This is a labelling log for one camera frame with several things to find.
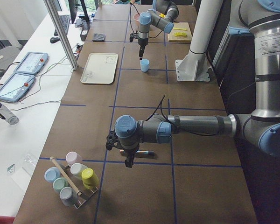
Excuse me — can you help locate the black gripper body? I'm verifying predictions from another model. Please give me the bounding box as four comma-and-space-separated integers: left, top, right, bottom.
138, 31, 149, 48
119, 140, 140, 158

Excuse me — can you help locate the steel muddler black tip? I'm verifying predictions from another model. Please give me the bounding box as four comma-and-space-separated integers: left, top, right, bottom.
119, 149, 154, 157

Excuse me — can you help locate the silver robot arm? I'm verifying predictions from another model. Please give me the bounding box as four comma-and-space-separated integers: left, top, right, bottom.
105, 0, 280, 168
138, 0, 179, 60

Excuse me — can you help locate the light blue cup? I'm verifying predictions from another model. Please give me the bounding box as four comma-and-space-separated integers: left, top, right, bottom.
140, 58, 150, 72

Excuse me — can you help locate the white cup rack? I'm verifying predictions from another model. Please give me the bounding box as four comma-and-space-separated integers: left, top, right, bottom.
58, 161, 98, 209

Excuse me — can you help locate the white cup on rack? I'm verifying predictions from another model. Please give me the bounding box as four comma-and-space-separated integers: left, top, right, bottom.
70, 163, 88, 180

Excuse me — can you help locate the pink cup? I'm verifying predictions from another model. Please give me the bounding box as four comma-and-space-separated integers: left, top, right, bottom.
65, 151, 83, 167

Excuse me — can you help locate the grey cup on rack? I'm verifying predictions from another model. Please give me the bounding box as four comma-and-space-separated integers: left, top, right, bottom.
59, 187, 78, 206

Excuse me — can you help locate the green cup on rack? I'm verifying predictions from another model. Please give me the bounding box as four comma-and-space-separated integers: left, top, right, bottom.
52, 177, 69, 193

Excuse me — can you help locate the blue cup on rack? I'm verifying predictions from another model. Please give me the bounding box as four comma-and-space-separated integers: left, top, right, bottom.
44, 167, 61, 183

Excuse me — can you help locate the pink bowl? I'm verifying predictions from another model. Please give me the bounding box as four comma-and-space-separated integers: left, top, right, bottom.
133, 13, 140, 27

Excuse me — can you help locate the lemon slices row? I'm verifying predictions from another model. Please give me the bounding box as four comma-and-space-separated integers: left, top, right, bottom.
173, 32, 188, 37

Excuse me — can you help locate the wooden cutting board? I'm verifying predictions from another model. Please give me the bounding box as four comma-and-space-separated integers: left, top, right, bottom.
168, 22, 192, 42

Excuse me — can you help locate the cream bear tray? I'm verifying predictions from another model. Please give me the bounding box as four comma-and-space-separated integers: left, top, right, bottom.
80, 53, 118, 84

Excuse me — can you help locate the grey folded cloth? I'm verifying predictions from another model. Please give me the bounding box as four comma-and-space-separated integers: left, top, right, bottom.
92, 33, 106, 42

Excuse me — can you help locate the black power strip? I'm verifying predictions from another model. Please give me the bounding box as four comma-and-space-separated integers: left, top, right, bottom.
80, 22, 91, 42

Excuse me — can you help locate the black orange connector block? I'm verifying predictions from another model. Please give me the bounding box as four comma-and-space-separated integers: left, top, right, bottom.
75, 43, 83, 54

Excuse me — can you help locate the black monitor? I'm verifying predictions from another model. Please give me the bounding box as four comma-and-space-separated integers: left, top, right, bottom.
68, 0, 90, 24

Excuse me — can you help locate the black keyboard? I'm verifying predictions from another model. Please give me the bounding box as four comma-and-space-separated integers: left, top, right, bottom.
59, 15, 70, 34

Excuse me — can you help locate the black computer mouse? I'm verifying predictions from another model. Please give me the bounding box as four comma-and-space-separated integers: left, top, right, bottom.
50, 37, 60, 43

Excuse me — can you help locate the blue teach pendant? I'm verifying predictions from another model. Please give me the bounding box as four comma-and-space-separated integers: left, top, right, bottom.
0, 72, 35, 103
14, 52, 49, 75

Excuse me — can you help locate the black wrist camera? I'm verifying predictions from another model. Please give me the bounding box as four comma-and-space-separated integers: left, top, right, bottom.
105, 131, 119, 151
129, 32, 139, 42

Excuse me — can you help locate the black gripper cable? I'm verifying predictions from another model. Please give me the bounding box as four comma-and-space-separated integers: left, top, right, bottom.
129, 2, 165, 39
144, 94, 215, 136

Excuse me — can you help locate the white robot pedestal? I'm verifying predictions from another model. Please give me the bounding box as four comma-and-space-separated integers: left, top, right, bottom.
175, 0, 223, 82

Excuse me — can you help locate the wooden rack handle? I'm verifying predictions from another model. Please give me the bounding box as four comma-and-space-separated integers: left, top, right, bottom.
50, 156, 82, 196

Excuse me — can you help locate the aluminium frame post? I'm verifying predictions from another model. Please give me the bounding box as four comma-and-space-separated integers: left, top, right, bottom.
44, 0, 78, 70

